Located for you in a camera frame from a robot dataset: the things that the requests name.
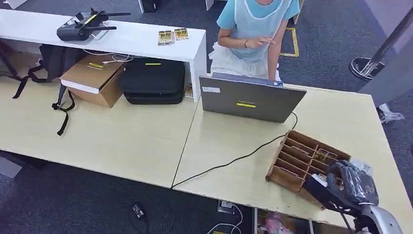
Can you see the open box with pink items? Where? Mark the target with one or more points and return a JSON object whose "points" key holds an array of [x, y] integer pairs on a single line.
{"points": [[277, 224]]}

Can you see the metal stanchion post with base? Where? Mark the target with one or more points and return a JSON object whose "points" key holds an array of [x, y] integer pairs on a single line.
{"points": [[364, 68]]}

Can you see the grey flat panel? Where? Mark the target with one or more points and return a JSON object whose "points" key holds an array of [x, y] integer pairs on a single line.
{"points": [[9, 167]]}

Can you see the wooden card sorting box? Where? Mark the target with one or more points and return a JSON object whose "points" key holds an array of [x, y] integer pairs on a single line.
{"points": [[284, 177]]}

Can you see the white metal base foot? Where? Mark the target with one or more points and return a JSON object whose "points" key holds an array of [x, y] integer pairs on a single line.
{"points": [[390, 114]]}

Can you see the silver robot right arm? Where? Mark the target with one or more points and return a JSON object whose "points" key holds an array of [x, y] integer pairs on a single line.
{"points": [[384, 223]]}

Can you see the person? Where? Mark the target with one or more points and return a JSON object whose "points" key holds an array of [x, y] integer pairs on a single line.
{"points": [[255, 25]]}

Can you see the black remote controller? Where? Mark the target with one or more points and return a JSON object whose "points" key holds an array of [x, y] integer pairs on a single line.
{"points": [[74, 32]]}

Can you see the white power strip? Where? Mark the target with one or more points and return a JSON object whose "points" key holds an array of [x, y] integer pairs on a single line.
{"points": [[226, 206]]}

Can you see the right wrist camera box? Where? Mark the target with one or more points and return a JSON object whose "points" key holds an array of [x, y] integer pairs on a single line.
{"points": [[319, 190]]}

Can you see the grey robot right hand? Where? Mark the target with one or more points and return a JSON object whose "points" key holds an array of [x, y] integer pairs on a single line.
{"points": [[353, 184]]}

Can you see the grey laptop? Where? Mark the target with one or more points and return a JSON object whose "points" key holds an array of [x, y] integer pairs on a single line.
{"points": [[251, 100]]}

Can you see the black carrying case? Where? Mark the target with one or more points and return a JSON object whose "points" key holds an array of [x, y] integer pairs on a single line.
{"points": [[151, 79]]}

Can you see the white desk shelf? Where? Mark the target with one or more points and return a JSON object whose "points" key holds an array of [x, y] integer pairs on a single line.
{"points": [[135, 38]]}

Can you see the brown cardboard box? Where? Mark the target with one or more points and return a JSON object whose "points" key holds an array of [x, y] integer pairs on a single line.
{"points": [[84, 74]]}

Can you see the card in clear sleeve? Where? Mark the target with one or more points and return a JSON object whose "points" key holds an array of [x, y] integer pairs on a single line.
{"points": [[326, 155]]}

